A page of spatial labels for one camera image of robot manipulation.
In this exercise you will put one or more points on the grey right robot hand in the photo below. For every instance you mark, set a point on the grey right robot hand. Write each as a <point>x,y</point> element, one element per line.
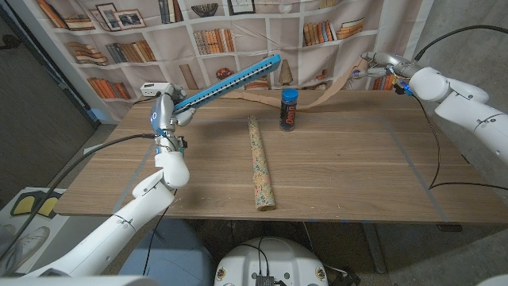
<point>391,63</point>

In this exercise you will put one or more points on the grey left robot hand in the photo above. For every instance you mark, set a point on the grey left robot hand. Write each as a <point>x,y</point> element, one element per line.
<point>162,113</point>

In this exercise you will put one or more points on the blue toy keyboard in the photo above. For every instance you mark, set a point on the blue toy keyboard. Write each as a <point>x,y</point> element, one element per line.
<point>234,81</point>

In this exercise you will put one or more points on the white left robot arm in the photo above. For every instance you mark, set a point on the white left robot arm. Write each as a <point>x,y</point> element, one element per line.
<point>131,218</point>

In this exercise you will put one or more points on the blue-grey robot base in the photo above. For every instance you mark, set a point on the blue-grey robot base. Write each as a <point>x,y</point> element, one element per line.
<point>170,254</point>

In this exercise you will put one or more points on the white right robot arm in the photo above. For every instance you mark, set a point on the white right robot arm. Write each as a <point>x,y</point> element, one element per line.
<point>464,107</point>

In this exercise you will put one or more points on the floral wrapping paper roll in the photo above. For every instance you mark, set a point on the floral wrapping paper roll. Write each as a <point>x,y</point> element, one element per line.
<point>260,167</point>

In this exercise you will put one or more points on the white power strip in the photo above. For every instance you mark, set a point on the white power strip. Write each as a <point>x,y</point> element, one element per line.
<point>152,89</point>

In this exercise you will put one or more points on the dark can with blue lid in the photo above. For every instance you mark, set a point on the dark can with blue lid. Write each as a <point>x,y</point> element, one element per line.
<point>288,111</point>

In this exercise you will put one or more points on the printed bookshelf backdrop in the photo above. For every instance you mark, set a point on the printed bookshelf backdrop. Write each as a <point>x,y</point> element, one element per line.
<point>278,35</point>

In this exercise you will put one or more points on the yellow and black floor mat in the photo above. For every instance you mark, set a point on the yellow and black floor mat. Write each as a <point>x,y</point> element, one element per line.
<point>35,204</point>

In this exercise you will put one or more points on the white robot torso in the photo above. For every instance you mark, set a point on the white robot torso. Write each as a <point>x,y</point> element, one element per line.
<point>270,258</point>

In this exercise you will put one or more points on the grey metal table leg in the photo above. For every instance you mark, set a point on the grey metal table leg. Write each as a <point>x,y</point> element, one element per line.
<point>375,248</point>

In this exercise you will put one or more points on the white shoe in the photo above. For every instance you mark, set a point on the white shoe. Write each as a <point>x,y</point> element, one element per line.
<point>24,244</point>

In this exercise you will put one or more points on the black floor adapter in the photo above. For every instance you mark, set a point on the black floor adapter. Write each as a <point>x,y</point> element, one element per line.
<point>344,277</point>

